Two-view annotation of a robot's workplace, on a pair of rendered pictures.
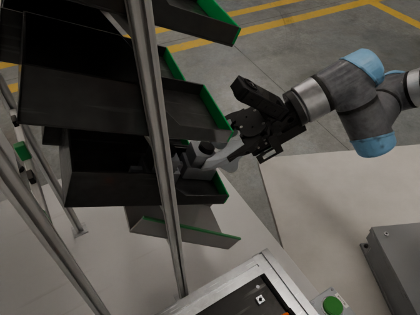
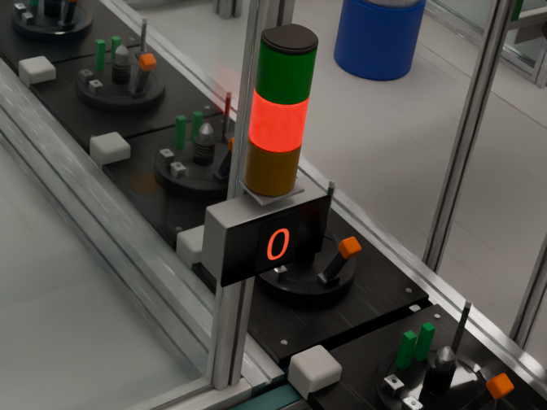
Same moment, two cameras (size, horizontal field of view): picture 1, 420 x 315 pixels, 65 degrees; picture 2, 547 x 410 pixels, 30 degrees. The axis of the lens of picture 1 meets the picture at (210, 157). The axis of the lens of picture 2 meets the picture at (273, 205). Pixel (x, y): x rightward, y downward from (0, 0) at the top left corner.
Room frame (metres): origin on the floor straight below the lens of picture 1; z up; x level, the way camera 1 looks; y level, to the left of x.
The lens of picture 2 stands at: (-0.20, -0.85, 1.82)
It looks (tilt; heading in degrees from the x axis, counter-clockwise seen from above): 36 degrees down; 80
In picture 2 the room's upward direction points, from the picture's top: 9 degrees clockwise
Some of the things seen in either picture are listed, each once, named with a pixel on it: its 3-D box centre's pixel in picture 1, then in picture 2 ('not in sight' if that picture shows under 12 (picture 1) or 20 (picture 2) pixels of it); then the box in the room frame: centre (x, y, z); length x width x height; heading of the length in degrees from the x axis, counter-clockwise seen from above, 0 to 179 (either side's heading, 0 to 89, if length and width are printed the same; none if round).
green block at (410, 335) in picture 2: not in sight; (405, 350); (0.12, -0.04, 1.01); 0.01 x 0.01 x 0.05; 31
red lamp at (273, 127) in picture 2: not in sight; (278, 115); (-0.07, -0.07, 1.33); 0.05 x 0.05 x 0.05
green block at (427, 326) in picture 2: not in sight; (423, 342); (0.14, -0.03, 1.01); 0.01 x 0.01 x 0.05; 31
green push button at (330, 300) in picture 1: (332, 307); not in sight; (0.25, -0.26, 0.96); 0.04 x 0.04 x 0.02
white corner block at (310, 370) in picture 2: not in sight; (313, 372); (0.02, -0.04, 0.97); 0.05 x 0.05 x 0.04; 31
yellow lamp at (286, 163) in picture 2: not in sight; (272, 159); (-0.07, -0.07, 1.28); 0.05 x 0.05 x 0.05
